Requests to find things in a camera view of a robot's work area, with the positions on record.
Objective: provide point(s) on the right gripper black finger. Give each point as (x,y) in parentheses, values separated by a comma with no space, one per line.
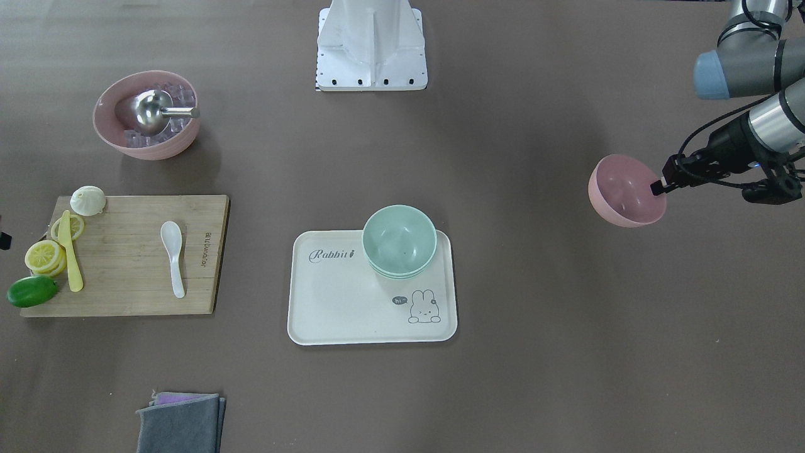
(5,241)

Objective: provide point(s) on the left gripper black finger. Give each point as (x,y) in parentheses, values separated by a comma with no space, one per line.
(658,188)

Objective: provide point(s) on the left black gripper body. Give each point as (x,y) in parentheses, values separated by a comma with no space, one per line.
(728,141)

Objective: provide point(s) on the small pink bowl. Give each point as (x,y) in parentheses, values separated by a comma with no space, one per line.
(620,191)

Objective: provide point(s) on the white ceramic spoon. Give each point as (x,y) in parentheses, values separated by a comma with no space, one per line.
(172,239)

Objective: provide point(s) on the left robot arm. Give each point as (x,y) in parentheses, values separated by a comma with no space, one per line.
(750,59)

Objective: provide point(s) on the top lemon slice stack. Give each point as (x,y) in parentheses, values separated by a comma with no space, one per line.
(46,258)

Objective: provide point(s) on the large pink bowl with ice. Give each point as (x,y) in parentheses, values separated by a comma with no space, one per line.
(112,133)

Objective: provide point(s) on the green bowl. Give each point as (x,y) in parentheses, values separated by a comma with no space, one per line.
(399,241)

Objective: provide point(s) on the green lime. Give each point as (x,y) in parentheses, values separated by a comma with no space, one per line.
(32,291)

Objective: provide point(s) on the yellow plastic knife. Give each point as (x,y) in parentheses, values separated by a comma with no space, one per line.
(64,238)

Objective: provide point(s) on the lemon slice under knife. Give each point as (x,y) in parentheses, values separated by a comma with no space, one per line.
(76,227)

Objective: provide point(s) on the white garlic bulb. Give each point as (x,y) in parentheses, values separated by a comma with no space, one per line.
(88,201)

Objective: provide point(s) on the bamboo cutting board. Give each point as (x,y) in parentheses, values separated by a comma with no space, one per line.
(125,267)

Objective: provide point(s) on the steel ladle scoop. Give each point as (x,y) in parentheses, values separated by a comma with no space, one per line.
(153,109)

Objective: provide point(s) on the purple cloth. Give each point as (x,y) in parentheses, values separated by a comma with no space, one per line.
(165,398)

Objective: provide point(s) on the grey folded cloth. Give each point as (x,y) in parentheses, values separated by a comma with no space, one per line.
(190,426)

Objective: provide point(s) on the cream rabbit tray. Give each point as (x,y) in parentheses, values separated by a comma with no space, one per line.
(335,297)

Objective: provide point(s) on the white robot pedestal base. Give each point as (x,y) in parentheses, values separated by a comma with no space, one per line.
(370,46)

